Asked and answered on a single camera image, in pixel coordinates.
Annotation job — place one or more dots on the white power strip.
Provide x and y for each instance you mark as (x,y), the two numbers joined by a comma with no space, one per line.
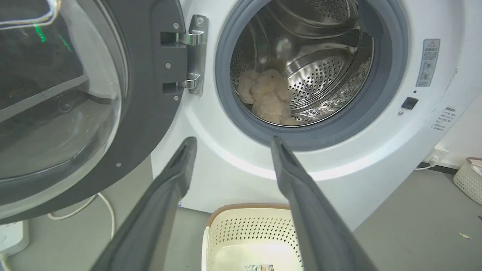
(13,238)

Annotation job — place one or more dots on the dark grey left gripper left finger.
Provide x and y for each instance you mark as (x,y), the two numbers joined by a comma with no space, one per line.
(150,214)

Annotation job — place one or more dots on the white wall socket plug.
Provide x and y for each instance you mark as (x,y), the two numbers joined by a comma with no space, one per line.
(433,157)

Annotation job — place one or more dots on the white front-load washing machine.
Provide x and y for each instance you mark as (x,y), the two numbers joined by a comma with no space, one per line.
(376,158)

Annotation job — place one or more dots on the beige plush toy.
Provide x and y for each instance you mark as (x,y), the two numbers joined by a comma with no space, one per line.
(268,96)

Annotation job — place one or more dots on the cream laundry basket brown rim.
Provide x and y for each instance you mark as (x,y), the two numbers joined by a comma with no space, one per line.
(248,237)

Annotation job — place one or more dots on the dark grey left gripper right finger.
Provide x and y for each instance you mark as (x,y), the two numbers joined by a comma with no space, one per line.
(316,218)

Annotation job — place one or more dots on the dark grey washing machine door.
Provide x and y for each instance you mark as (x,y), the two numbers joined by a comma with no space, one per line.
(86,101)

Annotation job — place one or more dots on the small white woven basket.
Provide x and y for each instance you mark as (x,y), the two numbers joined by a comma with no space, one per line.
(470,180)

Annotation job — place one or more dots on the grey warning label sticker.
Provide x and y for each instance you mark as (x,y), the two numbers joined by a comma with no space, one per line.
(428,62)

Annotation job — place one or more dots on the silver door hinge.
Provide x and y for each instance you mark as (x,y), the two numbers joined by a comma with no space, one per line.
(196,52)

